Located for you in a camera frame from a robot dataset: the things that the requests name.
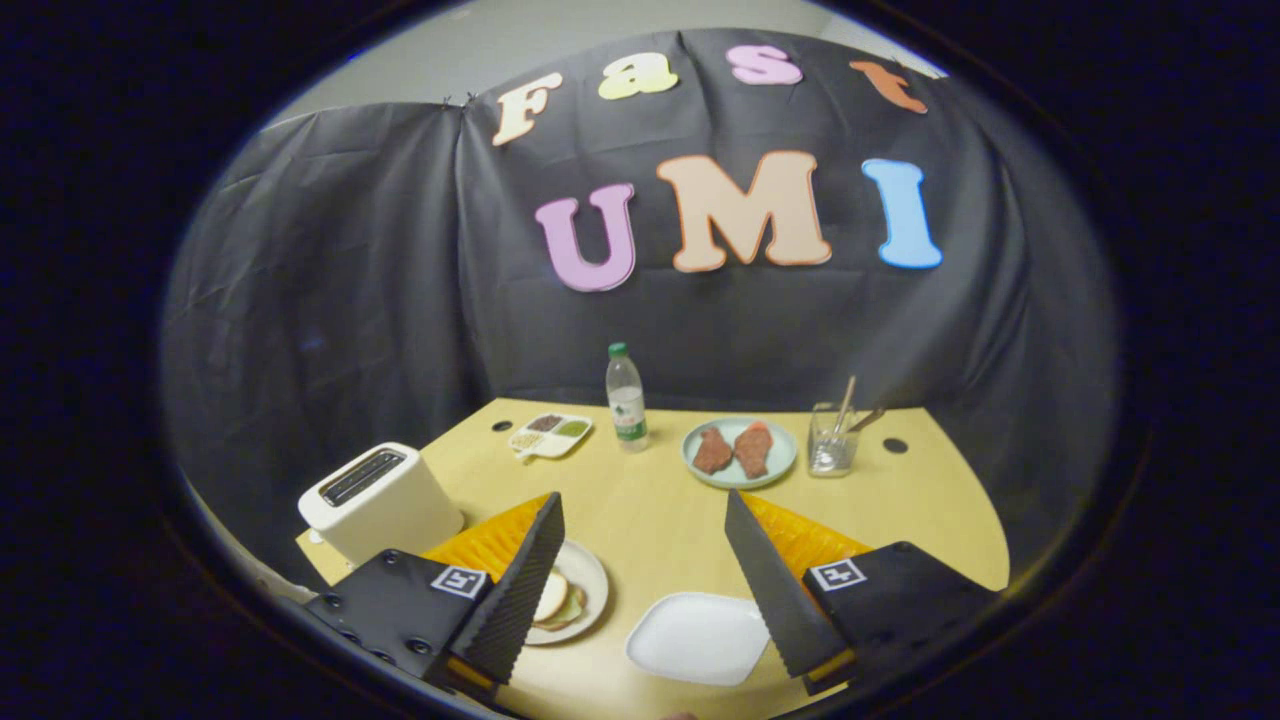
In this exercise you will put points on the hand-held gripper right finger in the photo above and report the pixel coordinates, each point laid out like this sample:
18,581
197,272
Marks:
775,595

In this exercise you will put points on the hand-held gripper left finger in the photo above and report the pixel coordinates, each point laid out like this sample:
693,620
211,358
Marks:
520,595

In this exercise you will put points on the plain bread slice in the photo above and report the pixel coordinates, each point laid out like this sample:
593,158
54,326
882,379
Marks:
550,597

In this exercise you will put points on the round beige plate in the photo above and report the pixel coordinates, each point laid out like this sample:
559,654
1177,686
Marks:
592,575

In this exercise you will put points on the white square plate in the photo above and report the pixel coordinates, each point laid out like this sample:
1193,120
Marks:
695,640

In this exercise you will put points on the pale blue plate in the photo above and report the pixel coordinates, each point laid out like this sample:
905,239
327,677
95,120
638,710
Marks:
780,455

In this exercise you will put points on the white toaster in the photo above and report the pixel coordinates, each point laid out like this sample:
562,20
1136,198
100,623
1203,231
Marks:
390,520

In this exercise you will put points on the clear utensil holder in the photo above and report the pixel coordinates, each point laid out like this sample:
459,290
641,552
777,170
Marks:
830,455

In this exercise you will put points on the white divided dish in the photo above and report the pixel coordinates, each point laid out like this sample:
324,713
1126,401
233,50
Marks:
555,445

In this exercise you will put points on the wooden stick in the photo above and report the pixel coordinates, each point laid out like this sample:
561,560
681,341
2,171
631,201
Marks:
847,400

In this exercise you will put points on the green cap water bottle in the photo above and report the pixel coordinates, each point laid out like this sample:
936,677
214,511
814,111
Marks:
627,410

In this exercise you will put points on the black backdrop cloth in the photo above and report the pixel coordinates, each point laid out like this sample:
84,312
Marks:
400,300

